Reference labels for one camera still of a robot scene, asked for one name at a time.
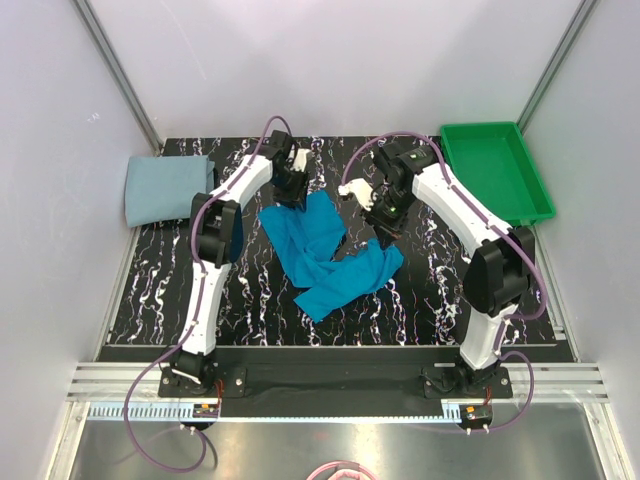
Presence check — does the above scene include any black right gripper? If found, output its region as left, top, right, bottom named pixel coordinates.
left=359, top=187, right=416, bottom=251

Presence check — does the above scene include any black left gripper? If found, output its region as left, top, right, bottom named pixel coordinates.
left=270, top=166, right=310, bottom=212

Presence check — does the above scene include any bright blue t shirt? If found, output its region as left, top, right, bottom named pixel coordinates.
left=258, top=191, right=404, bottom=323

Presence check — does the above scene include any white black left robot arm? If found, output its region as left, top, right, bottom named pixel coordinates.
left=163, top=130, right=309, bottom=396

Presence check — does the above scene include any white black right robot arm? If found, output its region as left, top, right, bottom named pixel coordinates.
left=339, top=139, right=535, bottom=397

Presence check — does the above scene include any green plastic bin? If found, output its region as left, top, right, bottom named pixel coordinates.
left=440, top=122, right=556, bottom=226

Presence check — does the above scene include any folded light blue t shirt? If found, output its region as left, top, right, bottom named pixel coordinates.
left=124, top=155, right=216, bottom=228

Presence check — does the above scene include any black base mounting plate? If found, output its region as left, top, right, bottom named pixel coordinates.
left=158, top=364, right=513, bottom=400

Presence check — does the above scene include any right orange connector block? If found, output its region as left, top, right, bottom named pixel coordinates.
left=461, top=404, right=493, bottom=424

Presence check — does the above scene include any orange connector block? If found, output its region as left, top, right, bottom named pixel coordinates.
left=461, top=404, right=493, bottom=424
left=193, top=403, right=220, bottom=418

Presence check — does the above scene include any left orange connector block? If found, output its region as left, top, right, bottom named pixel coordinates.
left=193, top=403, right=220, bottom=418

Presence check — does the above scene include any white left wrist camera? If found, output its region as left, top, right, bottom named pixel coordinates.
left=290, top=148, right=313, bottom=172

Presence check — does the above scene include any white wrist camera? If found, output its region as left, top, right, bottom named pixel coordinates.
left=290, top=148, right=313, bottom=172
left=338, top=178, right=374, bottom=211

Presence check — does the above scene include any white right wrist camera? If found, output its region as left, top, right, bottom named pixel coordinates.
left=338, top=178, right=374, bottom=211

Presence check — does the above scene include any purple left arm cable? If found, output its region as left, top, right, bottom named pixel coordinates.
left=122, top=116, right=291, bottom=474

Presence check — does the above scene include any pink cable coil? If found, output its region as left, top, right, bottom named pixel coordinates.
left=305, top=462, right=376, bottom=480

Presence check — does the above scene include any aluminium frame rail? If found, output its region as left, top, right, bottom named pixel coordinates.
left=67, top=362, right=608, bottom=403

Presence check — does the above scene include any white slotted cable duct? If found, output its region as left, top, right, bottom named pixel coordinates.
left=88, top=401, right=462, bottom=424

